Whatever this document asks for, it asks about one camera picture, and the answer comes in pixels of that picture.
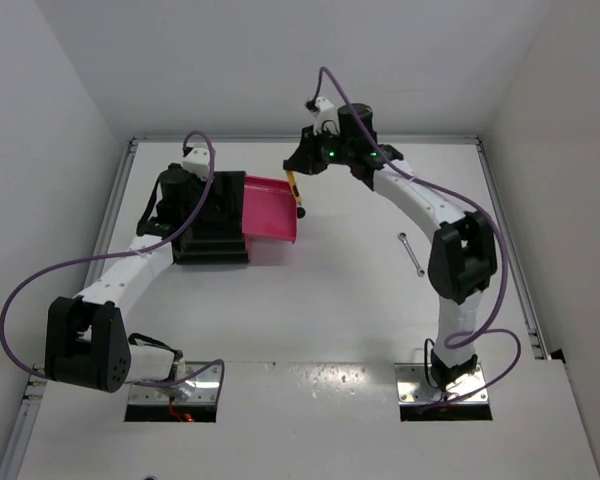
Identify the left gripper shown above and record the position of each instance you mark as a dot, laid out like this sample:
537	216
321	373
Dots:
219	204

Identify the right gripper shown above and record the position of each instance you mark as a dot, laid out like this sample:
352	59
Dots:
305	159

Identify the black drawer cabinet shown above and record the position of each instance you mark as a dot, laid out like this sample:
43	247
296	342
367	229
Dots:
207	245

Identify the pink top drawer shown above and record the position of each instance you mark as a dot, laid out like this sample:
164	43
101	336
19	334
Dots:
269	210

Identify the silver wrench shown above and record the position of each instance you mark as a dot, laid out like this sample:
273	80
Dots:
405	242

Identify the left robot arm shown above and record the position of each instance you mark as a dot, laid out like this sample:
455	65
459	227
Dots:
190	218

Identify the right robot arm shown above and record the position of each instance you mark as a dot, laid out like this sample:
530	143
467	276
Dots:
463	255

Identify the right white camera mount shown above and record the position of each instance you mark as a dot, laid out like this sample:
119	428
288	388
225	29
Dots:
325	116

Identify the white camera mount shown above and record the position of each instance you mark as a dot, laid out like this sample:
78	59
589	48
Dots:
325	116
197	160

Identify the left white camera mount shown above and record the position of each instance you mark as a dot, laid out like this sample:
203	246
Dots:
197	160

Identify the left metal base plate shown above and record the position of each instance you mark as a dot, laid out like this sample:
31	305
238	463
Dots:
200	390

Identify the metal base plate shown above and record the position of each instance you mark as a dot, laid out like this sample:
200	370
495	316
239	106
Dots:
414	390
200	390

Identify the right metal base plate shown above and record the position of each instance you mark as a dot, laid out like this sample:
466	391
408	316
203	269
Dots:
414	390

